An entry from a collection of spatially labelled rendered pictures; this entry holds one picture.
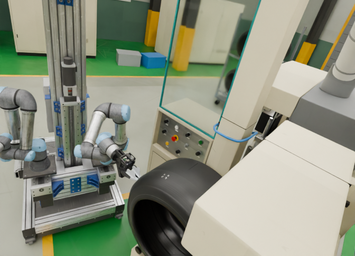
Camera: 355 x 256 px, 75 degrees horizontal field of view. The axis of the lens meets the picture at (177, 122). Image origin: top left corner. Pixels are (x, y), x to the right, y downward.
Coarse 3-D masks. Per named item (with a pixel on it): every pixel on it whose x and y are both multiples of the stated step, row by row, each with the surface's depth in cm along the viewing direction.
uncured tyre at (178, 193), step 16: (176, 160) 112; (192, 160) 110; (144, 176) 106; (160, 176) 99; (176, 176) 97; (192, 176) 98; (208, 176) 100; (144, 192) 101; (160, 192) 94; (176, 192) 91; (192, 192) 91; (128, 208) 114; (144, 208) 129; (160, 208) 137; (176, 208) 89; (192, 208) 87; (144, 224) 128; (160, 224) 134; (176, 224) 137; (144, 240) 123; (160, 240) 129; (176, 240) 132
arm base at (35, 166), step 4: (32, 160) 175; (36, 160) 175; (40, 160) 176; (44, 160) 179; (48, 160) 183; (32, 164) 177; (36, 164) 176; (40, 164) 177; (44, 164) 179; (48, 164) 183; (32, 168) 177; (36, 168) 177; (40, 168) 178; (44, 168) 180
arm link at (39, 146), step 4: (36, 140) 174; (40, 140) 176; (32, 144) 170; (36, 144) 171; (40, 144) 172; (44, 144) 175; (32, 148) 169; (36, 148) 169; (40, 148) 171; (44, 148) 175; (36, 152) 171; (40, 152) 172; (44, 152) 176; (36, 156) 173; (40, 156) 174; (44, 156) 177
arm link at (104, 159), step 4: (96, 148) 138; (96, 152) 137; (100, 152) 135; (92, 156) 136; (96, 156) 136; (100, 156) 137; (104, 156) 136; (108, 156) 137; (100, 160) 140; (104, 160) 138; (108, 160) 139; (104, 164) 141
